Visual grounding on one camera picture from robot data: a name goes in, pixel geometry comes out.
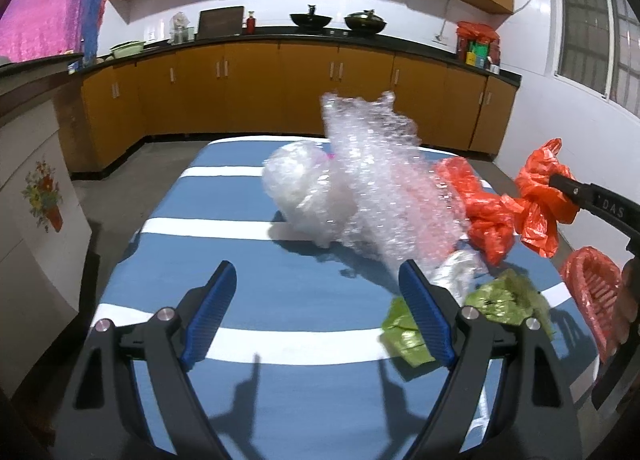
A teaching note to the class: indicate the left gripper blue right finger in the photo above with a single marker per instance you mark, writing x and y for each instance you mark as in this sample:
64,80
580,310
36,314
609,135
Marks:
433,310

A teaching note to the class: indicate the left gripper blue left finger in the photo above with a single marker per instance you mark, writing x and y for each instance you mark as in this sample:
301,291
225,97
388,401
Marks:
201,311

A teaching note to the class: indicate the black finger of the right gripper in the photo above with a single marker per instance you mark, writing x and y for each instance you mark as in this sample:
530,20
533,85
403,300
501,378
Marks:
616,210

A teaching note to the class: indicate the red plastic bag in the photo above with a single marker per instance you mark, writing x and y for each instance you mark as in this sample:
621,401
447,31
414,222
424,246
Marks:
494,219
540,207

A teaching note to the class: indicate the clear bubble wrap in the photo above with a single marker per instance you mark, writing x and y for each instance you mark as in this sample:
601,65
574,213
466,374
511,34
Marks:
403,209

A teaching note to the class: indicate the clear plastic bag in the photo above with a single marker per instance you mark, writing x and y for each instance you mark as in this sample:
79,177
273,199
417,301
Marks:
309,191

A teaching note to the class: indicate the red plastic trash basket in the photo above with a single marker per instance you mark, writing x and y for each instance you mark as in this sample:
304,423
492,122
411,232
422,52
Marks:
593,280

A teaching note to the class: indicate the lower wooden kitchen cabinets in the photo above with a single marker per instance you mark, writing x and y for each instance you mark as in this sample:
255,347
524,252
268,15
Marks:
272,82

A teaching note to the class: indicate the person's hand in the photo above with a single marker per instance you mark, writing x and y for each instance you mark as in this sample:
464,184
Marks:
626,306

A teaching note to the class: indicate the small white plastic bag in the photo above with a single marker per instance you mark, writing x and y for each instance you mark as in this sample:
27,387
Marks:
458,272

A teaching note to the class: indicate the blue white striped tablecloth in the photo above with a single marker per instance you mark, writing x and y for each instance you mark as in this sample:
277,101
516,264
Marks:
297,369

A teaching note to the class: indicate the white cabinet flower decal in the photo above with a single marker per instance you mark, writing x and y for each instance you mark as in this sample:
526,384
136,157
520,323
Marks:
44,242

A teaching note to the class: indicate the window with grille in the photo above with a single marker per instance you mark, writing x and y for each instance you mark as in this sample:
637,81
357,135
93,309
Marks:
596,47

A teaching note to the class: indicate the red bag with bottles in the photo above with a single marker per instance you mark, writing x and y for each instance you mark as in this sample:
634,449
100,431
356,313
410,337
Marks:
478,45

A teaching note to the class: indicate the green basin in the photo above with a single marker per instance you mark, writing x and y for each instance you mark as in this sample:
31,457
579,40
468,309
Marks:
126,49

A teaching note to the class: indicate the jars with plastic bag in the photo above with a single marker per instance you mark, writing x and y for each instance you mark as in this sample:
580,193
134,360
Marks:
180,29

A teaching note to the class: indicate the dark cutting board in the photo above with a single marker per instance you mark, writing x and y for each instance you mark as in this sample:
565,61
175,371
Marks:
221,22

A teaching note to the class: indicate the red bottle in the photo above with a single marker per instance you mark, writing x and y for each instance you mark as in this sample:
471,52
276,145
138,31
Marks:
250,23

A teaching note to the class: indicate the black wok right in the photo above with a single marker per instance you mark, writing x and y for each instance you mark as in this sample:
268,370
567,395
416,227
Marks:
365,23

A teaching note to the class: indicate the black wok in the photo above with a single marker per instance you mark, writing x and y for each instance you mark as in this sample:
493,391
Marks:
365,23
310,21

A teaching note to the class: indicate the black wok left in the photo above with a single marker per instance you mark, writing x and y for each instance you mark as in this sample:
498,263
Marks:
310,21

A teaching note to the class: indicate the pink curtain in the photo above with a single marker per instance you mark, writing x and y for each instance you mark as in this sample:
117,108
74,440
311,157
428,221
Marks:
32,29

